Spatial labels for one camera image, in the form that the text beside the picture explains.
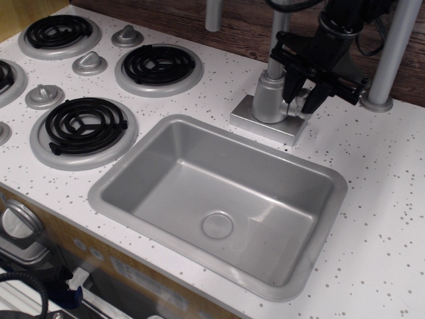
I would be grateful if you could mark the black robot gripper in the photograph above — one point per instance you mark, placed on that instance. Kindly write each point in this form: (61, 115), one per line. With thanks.
(323, 59)

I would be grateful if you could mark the silver faucet lever handle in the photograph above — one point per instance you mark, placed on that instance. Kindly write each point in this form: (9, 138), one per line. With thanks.
(294, 108)

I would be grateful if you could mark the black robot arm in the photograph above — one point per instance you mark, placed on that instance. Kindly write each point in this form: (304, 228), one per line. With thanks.
(356, 12)

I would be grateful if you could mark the silver toy faucet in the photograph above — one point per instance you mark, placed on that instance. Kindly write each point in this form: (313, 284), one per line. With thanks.
(261, 114)

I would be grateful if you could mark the grey support pole with base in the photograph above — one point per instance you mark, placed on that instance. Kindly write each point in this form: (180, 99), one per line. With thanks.
(378, 99)

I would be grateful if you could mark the grey toy sink basin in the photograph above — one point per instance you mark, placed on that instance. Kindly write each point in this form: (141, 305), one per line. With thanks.
(250, 213)

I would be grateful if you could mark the back right stove burner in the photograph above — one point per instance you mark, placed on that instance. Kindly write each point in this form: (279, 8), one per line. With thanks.
(158, 71)

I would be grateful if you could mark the silver stove knob top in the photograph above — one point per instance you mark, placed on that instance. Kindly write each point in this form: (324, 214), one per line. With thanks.
(127, 37)

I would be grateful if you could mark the silver stove knob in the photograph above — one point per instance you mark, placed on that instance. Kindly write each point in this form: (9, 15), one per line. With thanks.
(127, 37)
(44, 97)
(90, 64)

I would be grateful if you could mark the silver stove knob middle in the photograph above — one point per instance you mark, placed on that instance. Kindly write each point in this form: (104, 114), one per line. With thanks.
(90, 64)

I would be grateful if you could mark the front right stove burner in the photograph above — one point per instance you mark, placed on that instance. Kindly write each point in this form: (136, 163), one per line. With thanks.
(83, 133)

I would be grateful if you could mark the back left stove burner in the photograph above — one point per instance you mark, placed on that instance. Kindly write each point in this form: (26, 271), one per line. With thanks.
(58, 37)

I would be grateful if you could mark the silver stove knob lower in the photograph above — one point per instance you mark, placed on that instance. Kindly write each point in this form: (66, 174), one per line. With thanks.
(44, 97)

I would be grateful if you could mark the left edge stove burner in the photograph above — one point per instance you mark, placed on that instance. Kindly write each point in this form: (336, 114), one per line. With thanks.
(13, 82)

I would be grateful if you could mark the silver stove knob left edge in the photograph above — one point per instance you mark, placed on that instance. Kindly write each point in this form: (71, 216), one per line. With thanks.
(5, 133)

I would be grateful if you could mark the blue clamp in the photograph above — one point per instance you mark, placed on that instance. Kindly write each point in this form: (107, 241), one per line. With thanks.
(73, 298)

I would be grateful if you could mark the silver oven door handle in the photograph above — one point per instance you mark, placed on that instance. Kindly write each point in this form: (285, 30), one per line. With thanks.
(19, 225)

